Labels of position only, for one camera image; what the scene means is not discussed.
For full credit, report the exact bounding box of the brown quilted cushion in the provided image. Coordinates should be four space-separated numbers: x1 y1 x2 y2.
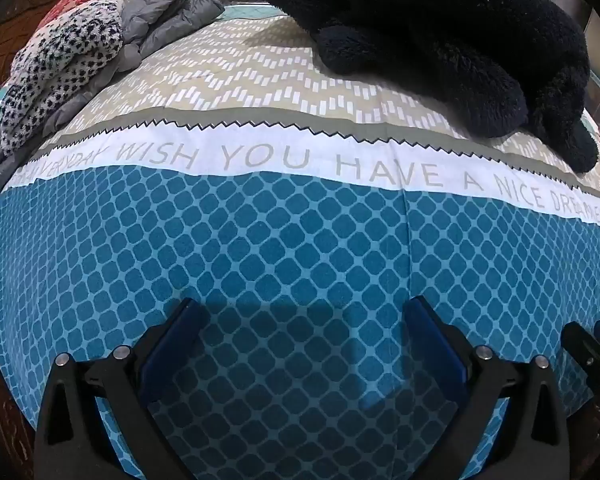
0 0 57 111

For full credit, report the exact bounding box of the white black spotted fleece garment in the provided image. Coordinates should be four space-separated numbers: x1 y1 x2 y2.
0 0 126 159

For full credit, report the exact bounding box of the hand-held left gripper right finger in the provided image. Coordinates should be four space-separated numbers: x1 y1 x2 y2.
403 295 570 480

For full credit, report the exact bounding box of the blue beige patterned bed sheet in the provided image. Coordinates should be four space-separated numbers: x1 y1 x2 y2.
0 2 600 480

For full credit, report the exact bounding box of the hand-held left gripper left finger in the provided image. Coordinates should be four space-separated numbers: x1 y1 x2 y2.
32 297 209 480

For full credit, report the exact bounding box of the grey quilted jacket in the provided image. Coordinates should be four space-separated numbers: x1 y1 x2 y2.
0 0 226 194

